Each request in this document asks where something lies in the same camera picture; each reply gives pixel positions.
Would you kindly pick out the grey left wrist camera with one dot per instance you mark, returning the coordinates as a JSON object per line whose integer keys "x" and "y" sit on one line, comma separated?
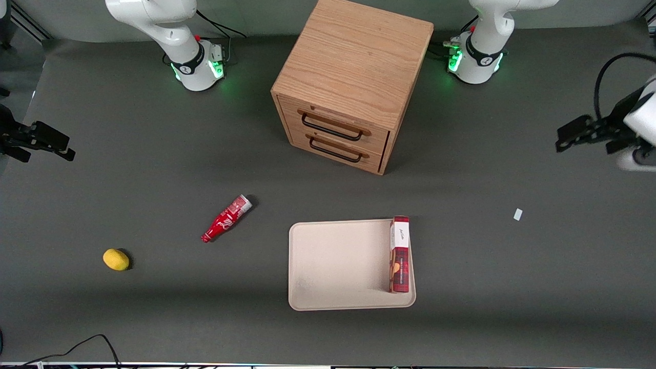
{"x": 630, "y": 165}

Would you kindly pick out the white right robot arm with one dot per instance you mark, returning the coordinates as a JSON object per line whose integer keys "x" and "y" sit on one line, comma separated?
{"x": 189, "y": 56}

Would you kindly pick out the red tartan cookie box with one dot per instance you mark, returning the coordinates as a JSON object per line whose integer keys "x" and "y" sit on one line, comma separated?
{"x": 400, "y": 256}

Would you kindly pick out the yellow lemon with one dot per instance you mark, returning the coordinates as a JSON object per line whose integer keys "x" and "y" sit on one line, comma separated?
{"x": 116, "y": 259}

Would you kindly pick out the wooden drawer cabinet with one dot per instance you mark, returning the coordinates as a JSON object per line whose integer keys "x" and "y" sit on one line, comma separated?
{"x": 353, "y": 56}

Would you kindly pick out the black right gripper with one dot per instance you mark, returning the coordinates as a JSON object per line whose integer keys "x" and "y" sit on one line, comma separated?
{"x": 11, "y": 137}

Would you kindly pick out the beige rectangular tray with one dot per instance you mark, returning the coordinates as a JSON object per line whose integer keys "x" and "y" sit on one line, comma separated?
{"x": 338, "y": 264}

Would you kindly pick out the red soda bottle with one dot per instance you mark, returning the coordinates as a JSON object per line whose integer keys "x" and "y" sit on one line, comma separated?
{"x": 225, "y": 219}

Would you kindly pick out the aluminium frame rail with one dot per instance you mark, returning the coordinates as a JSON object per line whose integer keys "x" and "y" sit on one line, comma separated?
{"x": 28, "y": 20}

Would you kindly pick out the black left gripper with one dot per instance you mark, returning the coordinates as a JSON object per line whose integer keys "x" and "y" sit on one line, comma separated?
{"x": 616, "y": 121}

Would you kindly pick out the small white paper piece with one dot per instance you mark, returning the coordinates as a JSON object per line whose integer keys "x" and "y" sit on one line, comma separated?
{"x": 517, "y": 214}

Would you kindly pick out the wooden drawer front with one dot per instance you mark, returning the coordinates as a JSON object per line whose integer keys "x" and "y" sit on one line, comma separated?
{"x": 335, "y": 125}
{"x": 338, "y": 151}

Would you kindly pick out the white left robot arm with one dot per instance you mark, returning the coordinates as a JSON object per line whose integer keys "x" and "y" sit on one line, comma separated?
{"x": 482, "y": 56}

